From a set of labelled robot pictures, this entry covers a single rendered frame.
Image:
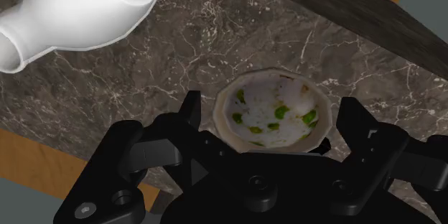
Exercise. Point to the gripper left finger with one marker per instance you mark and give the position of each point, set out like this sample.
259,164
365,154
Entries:
115,167

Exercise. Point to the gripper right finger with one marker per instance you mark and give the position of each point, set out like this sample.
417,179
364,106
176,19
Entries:
371,156

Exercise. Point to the beige bowl with green spots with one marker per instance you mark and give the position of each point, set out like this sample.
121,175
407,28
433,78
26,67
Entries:
273,114

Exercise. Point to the white ceramic vase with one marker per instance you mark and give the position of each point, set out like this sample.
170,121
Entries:
75,9

